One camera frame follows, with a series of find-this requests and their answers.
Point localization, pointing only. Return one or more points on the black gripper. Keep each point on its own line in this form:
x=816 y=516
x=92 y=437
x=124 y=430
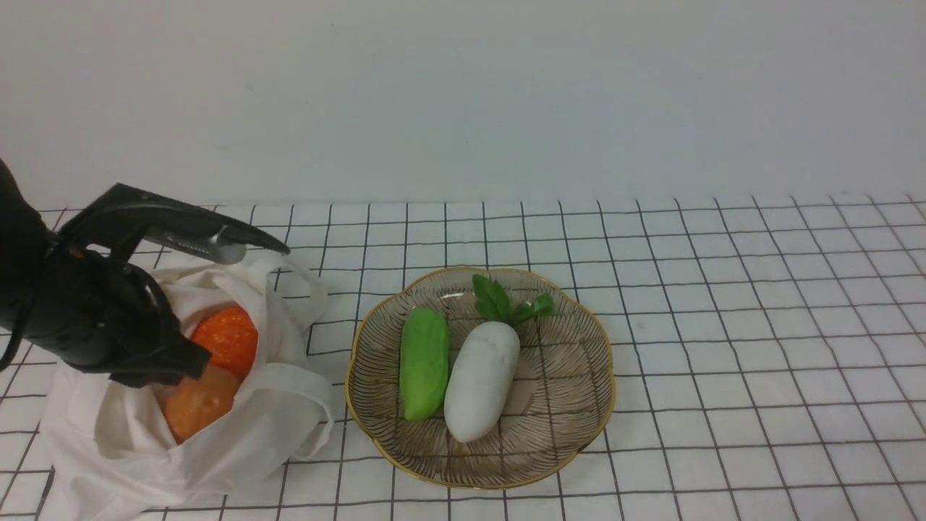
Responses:
x=103 y=316

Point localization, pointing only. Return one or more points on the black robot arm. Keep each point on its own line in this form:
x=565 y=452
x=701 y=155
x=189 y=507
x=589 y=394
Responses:
x=25 y=238

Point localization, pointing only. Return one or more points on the white cloth bag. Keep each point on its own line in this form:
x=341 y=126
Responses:
x=110 y=446

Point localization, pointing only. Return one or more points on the orange toy pumpkin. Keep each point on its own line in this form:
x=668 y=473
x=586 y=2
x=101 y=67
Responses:
x=231 y=338

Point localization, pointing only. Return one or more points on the pale orange toy vegetable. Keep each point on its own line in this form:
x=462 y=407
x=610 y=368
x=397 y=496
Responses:
x=196 y=403

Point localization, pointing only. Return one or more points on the green toy cucumber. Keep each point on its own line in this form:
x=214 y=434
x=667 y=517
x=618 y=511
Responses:
x=424 y=363

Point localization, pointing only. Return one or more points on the white toy radish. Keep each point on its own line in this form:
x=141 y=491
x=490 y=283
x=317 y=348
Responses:
x=484 y=369

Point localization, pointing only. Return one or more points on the gold-rimmed glass plate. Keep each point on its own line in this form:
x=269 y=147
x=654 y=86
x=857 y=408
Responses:
x=561 y=399

